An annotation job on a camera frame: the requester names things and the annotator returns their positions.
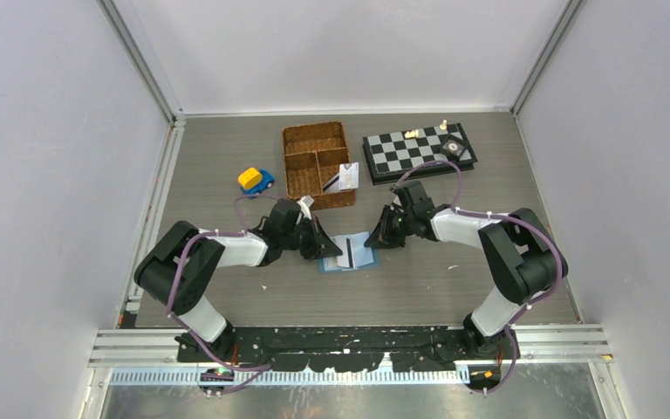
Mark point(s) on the cards in basket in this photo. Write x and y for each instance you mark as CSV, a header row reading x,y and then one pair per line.
x,y
331,186

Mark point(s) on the blue card holder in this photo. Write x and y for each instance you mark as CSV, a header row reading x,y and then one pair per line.
x,y
355,255

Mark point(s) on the black square box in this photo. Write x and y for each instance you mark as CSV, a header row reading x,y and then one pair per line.
x,y
454,148

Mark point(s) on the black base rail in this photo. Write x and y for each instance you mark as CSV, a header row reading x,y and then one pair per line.
x,y
347,349

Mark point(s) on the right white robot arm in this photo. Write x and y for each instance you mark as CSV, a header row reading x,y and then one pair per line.
x,y
524,262

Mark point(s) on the brown wicker basket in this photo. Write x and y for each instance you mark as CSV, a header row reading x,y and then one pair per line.
x,y
312,155

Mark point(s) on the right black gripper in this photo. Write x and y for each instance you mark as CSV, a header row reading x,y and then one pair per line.
x,y
382,237

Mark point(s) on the blue yellow toy car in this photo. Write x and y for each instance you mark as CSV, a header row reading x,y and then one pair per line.
x,y
254,181

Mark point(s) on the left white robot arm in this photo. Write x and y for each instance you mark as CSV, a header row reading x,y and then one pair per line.
x,y
177,271

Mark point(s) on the white portrait credit card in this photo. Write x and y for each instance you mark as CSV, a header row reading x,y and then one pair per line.
x,y
329,265

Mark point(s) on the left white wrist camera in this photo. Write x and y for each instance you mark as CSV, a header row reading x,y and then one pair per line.
x,y
305,204

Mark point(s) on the black white chessboard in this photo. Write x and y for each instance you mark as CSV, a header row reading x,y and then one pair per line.
x,y
389,156

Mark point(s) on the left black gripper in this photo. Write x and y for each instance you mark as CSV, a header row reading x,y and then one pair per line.
x,y
319,238

